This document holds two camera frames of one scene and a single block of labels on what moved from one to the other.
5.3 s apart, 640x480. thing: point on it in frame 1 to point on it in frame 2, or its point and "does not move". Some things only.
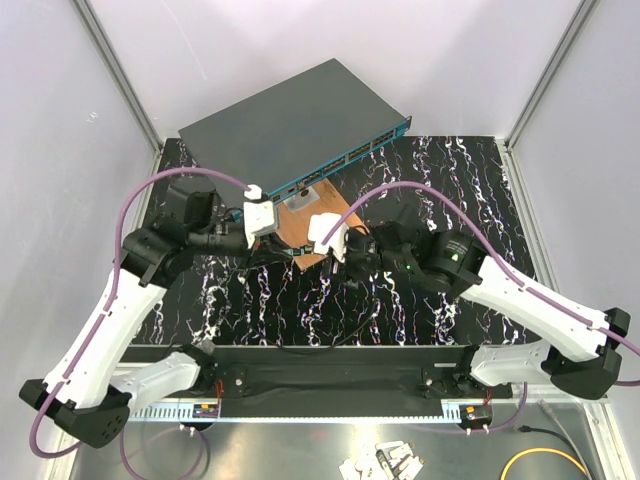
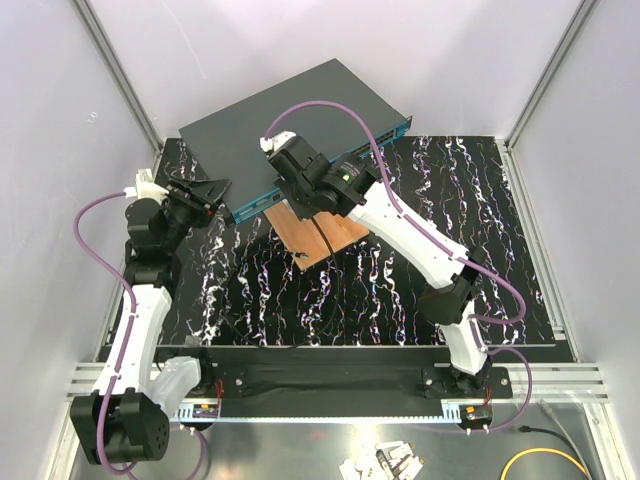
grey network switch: (296, 130) does not move
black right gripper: (347, 268) to (297, 209)
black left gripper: (269, 248) to (205, 209)
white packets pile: (387, 460) does not move
